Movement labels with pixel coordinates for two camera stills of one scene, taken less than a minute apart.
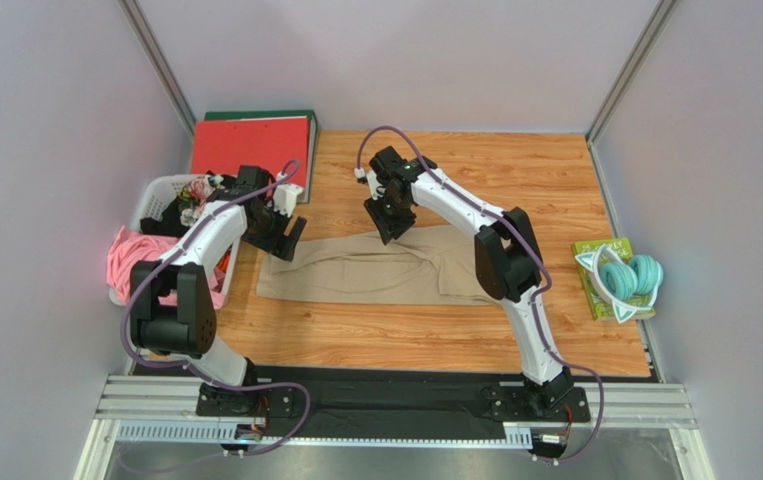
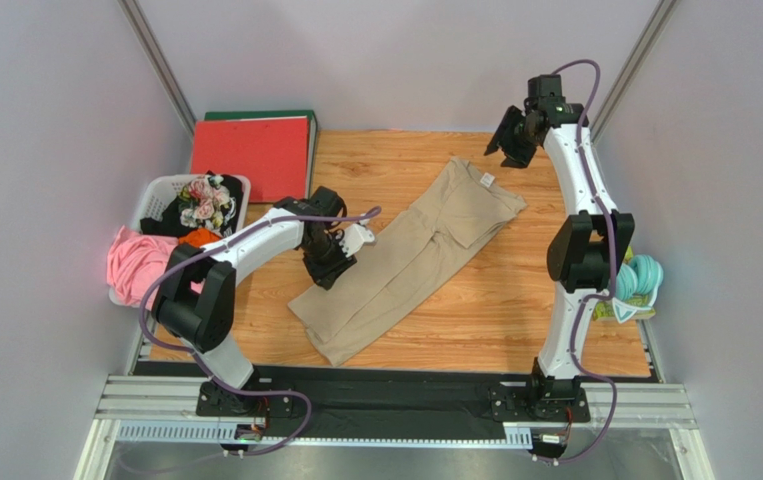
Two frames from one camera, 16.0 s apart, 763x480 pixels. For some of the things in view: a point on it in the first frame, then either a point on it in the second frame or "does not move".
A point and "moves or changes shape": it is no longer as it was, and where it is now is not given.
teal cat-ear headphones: x=630 y=286 does not move
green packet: x=601 y=308 does not move
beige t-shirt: x=431 y=265 moves or changes shape
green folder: x=313 y=128 does not move
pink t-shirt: x=129 y=248 does not move
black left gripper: x=279 y=244 -> x=326 y=275
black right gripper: x=390 y=212 -> x=514 y=137
